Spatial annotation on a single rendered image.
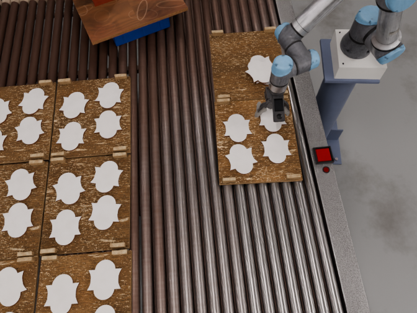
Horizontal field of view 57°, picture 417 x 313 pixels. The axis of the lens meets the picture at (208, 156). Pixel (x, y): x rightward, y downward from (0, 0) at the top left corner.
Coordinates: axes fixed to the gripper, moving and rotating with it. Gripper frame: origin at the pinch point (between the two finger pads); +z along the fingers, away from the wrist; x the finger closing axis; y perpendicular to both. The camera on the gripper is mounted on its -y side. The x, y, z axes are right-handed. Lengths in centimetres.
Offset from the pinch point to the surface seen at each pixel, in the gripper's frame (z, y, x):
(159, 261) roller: 4, -60, 51
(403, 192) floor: 94, -4, -100
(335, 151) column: 92, 28, -60
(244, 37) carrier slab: -0.5, 48.3, 8.2
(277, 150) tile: 0.2, -16.6, -0.3
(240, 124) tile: -0.1, -2.7, 14.4
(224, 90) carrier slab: 0.4, 16.4, 20.3
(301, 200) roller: 3.4, -38.9, -7.9
